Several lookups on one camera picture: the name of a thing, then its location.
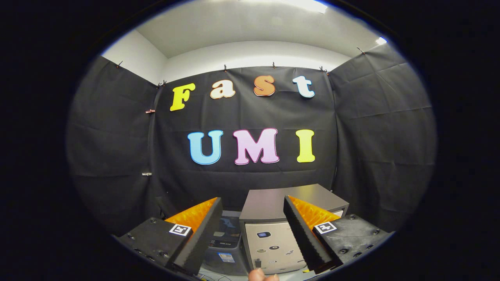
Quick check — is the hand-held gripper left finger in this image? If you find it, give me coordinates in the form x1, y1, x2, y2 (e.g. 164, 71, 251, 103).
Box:
112, 197, 223, 276

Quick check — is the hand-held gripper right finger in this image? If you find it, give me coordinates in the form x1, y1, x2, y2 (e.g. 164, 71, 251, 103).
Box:
284, 195, 394, 274

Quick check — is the grey top-load washing machine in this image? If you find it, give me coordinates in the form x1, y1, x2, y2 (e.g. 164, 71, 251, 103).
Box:
205, 210, 250, 276

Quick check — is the grey metal cabinet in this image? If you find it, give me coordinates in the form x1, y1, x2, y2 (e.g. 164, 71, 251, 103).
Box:
239, 184, 350, 275

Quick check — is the black backdrop cloth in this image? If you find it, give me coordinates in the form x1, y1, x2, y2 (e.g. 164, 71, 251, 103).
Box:
66, 42, 437, 238

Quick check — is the white cable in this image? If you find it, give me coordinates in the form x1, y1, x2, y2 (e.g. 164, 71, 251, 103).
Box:
197, 272, 235, 281

